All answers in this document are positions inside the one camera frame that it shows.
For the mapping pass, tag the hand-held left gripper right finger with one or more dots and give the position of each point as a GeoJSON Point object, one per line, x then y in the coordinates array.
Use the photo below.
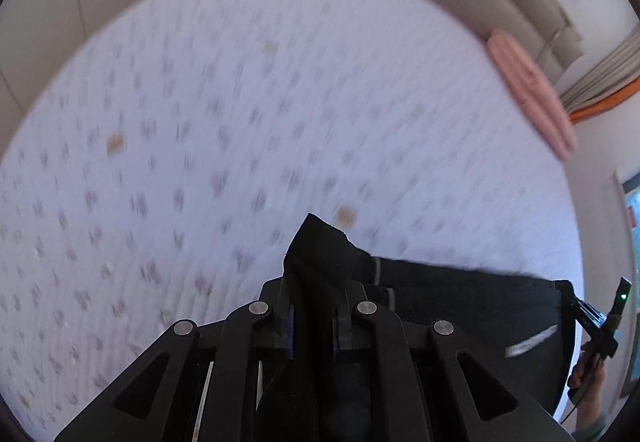
{"type": "Point", "coordinates": [336, 333]}

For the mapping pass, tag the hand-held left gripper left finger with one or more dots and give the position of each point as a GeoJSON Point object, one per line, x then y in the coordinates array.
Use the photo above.
{"type": "Point", "coordinates": [289, 333]}

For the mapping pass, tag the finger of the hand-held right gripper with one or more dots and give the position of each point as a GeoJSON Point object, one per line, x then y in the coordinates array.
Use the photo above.
{"type": "Point", "coordinates": [587, 317]}

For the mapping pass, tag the black jacket with grey piping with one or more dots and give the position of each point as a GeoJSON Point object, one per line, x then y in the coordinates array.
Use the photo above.
{"type": "Point", "coordinates": [475, 302]}

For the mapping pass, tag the person's right forearm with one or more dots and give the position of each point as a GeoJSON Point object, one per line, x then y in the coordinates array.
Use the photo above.
{"type": "Point", "coordinates": [592, 422]}

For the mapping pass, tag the person's right hand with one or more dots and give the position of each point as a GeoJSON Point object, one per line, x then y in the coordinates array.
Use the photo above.
{"type": "Point", "coordinates": [581, 374]}

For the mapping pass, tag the orange wooden ledge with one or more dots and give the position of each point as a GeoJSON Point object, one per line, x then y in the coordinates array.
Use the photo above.
{"type": "Point", "coordinates": [611, 104]}

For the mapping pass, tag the bed with white patterned sheet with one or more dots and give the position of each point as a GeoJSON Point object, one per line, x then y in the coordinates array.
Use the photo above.
{"type": "Point", "coordinates": [250, 96]}

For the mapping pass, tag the pink pillow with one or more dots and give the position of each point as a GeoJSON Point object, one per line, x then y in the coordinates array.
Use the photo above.
{"type": "Point", "coordinates": [530, 81]}

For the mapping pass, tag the beige curtain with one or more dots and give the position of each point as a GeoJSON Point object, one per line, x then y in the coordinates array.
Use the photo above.
{"type": "Point", "coordinates": [605, 69]}

